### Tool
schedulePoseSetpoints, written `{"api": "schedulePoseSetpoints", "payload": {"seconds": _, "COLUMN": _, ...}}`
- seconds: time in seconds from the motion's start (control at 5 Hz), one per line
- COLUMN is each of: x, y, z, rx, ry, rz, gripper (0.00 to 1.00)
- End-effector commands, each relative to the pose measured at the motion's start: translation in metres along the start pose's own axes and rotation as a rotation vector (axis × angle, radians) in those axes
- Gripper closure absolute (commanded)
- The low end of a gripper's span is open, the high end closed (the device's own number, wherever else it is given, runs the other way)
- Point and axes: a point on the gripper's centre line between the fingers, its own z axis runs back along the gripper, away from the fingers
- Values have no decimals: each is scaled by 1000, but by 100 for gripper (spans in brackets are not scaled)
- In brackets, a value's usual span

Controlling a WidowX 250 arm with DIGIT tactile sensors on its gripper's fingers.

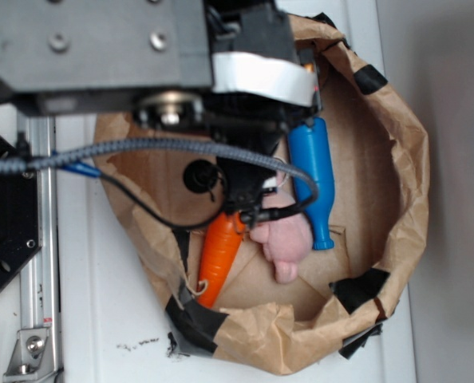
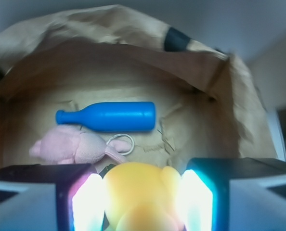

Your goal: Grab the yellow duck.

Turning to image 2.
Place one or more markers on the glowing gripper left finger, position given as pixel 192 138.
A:
pixel 50 198

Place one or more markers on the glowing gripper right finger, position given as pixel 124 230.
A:
pixel 247 194

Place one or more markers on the yellow rubber duck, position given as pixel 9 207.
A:
pixel 142 197

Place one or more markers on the pink plush bunny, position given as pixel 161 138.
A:
pixel 66 144

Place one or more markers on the brown paper bag bin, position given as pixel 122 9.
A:
pixel 206 101

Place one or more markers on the blue plastic bottle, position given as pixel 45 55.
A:
pixel 112 117

